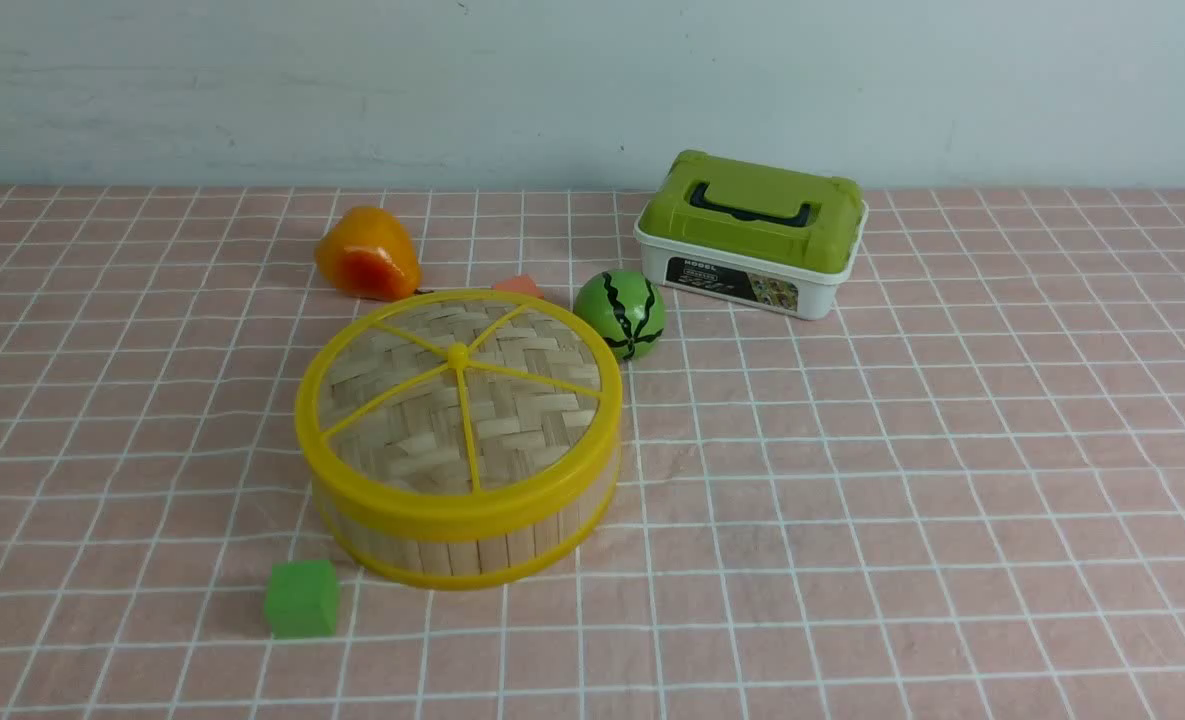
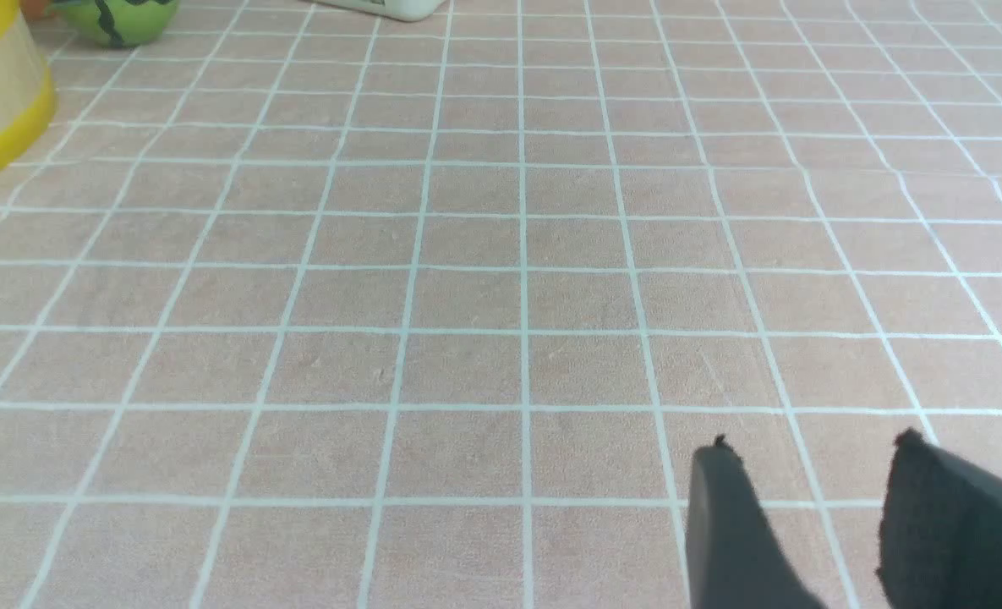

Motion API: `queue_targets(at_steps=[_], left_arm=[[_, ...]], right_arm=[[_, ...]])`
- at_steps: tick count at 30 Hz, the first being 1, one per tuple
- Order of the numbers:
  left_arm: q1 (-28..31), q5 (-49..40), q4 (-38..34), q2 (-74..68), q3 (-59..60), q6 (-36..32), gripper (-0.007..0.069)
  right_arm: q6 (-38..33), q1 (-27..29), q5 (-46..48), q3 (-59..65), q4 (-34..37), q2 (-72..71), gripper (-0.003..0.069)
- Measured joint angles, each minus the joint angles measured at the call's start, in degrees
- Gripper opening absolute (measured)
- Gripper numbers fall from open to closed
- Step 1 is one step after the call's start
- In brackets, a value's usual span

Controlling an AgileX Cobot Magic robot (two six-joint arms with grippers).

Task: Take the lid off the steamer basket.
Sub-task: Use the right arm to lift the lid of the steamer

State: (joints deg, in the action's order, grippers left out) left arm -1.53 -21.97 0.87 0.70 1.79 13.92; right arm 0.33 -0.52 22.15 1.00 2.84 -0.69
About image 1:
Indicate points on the bamboo steamer basket yellow rims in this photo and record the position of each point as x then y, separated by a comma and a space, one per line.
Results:
483, 562

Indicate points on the green foam cube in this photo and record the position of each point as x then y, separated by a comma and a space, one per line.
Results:
302, 600

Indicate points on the orange foam block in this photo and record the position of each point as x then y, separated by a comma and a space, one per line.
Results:
522, 283

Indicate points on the yellow woven bamboo steamer lid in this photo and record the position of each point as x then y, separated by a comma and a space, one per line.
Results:
461, 415

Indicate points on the green lidded white storage box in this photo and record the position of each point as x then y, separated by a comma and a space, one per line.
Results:
778, 239

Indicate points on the orange toy pear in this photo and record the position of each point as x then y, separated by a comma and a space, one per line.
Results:
369, 254

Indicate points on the pink checkered tablecloth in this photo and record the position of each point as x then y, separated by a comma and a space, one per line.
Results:
961, 495

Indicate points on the green toy watermelon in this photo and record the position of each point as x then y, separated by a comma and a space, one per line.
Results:
626, 309

